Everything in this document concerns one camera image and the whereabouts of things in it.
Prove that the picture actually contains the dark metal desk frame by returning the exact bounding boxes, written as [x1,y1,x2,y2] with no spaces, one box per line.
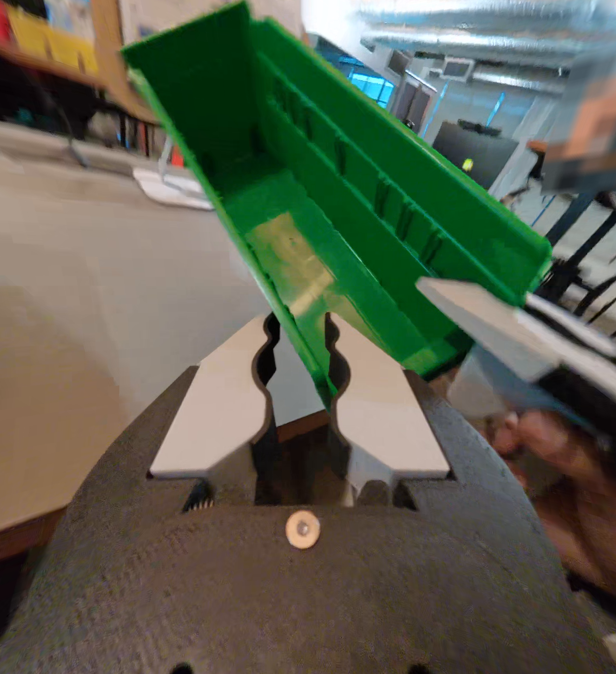
[542,190,616,322]

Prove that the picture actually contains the small yellow bin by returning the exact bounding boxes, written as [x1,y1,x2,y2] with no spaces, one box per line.
[52,24,79,68]
[29,16,56,61]
[8,8,32,53]
[76,32,99,75]

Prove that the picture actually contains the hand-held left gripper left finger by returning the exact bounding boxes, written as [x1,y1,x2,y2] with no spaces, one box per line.
[149,314,281,493]

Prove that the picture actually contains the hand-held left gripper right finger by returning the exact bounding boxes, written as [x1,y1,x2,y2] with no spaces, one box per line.
[325,312,451,506]

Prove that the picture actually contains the silver ribbed duct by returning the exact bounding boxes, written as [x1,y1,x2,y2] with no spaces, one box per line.
[358,0,603,53]

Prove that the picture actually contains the tall upright monitor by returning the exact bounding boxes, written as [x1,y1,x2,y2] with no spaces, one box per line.
[398,79,439,135]

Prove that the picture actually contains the person's right hand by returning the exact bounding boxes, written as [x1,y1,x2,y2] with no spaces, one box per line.
[489,408,616,606]

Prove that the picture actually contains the wide black monitor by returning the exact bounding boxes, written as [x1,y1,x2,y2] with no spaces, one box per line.
[433,121,519,186]

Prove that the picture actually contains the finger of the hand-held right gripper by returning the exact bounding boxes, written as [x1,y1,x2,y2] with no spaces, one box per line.
[416,278,567,384]
[526,295,616,359]

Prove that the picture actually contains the wooden document stand white base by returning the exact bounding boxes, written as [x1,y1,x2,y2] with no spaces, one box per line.
[89,0,215,211]

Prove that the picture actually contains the green plastic bin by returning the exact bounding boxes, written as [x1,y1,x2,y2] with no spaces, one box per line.
[121,0,553,414]

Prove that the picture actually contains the grey desk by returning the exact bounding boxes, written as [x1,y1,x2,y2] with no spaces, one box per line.
[0,113,340,543]

